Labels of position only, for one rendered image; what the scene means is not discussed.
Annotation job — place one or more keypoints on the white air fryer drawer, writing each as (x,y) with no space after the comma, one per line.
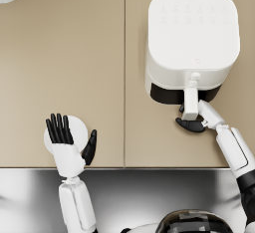
(190,99)

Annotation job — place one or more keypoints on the dark round robot body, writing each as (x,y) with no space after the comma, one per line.
(193,222)

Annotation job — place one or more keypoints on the white air fryer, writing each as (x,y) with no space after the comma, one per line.
(193,31)

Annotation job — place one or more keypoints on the white round plate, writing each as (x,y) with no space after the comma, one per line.
(78,131)

